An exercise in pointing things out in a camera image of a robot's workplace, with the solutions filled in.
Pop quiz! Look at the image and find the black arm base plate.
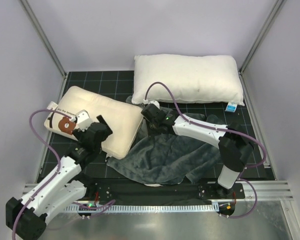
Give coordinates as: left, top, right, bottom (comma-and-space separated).
83, 178, 246, 206

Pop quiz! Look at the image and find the aluminium frame post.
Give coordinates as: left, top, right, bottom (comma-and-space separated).
17, 0, 68, 80
238, 0, 288, 76

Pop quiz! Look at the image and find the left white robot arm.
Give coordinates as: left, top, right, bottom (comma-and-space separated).
5, 110, 113, 240

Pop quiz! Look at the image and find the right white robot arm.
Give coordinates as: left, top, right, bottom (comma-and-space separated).
141, 103, 254, 199

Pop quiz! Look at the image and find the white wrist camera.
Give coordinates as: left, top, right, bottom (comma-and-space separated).
69, 110, 93, 132
142, 99, 160, 109

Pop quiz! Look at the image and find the zebra and grey pillowcase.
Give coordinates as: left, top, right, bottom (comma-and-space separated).
106, 120, 222, 186

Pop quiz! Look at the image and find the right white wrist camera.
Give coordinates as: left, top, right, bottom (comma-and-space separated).
142, 99, 160, 109

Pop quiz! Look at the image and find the large white pillow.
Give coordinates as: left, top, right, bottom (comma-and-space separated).
131, 54, 244, 106

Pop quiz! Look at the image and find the slotted cable duct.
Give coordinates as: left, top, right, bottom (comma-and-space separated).
63, 202, 219, 214

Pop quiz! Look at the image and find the right aluminium frame post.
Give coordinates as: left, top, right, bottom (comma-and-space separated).
238, 0, 288, 76

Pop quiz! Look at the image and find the left aluminium frame post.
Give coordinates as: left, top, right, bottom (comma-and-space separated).
17, 0, 68, 80

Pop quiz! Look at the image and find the cream bear print pillow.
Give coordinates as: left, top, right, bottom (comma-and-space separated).
44, 85, 144, 160

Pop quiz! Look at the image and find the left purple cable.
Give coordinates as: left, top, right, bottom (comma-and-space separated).
12, 108, 77, 240

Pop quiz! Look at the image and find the aluminium front rail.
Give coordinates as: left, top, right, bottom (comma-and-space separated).
21, 180, 294, 201

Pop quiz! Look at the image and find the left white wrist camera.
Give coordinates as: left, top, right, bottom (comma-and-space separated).
69, 110, 93, 132

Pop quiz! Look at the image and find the black grid mat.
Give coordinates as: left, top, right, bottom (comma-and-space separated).
37, 70, 275, 183

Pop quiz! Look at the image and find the blue white pillow tag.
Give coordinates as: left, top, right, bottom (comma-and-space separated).
224, 102, 238, 113

